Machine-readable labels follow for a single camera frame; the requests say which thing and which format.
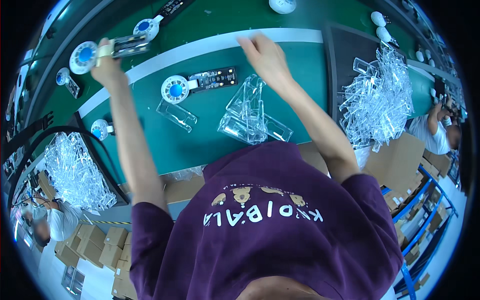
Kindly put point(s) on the person's right fingers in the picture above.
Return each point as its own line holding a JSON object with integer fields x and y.
{"x": 255, "y": 41}

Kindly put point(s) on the white round fan housing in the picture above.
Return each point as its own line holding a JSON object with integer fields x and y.
{"x": 383, "y": 34}
{"x": 282, "y": 5}
{"x": 378, "y": 18}

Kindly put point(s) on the person's left fingers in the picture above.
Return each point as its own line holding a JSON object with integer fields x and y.
{"x": 104, "y": 50}

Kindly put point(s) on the large heap of clear cases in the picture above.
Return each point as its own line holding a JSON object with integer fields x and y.
{"x": 75, "y": 176}
{"x": 378, "y": 97}

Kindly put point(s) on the person's left hand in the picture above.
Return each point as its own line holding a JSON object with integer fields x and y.
{"x": 108, "y": 73}

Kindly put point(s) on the small pile of clear cases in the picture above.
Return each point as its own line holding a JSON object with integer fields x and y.
{"x": 247, "y": 112}

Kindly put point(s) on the person's body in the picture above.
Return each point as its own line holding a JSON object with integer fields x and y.
{"x": 262, "y": 232}

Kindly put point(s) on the blue rack with cartons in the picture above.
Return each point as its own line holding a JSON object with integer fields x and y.
{"x": 423, "y": 210}

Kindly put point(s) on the person's right hand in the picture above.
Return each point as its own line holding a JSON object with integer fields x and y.
{"x": 272, "y": 60}

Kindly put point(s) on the stack of brown cartons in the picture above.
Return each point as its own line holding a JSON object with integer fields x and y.
{"x": 93, "y": 243}

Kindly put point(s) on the white fan with circuit board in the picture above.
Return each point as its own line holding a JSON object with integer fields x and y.
{"x": 84, "y": 57}
{"x": 144, "y": 27}
{"x": 99, "y": 129}
{"x": 175, "y": 90}
{"x": 62, "y": 76}

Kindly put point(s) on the large brown cardboard box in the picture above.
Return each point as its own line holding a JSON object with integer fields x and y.
{"x": 397, "y": 161}

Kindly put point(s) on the clear plastic case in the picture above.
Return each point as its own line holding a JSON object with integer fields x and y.
{"x": 177, "y": 115}

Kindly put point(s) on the black tray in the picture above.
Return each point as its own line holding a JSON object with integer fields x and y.
{"x": 339, "y": 56}
{"x": 108, "y": 176}

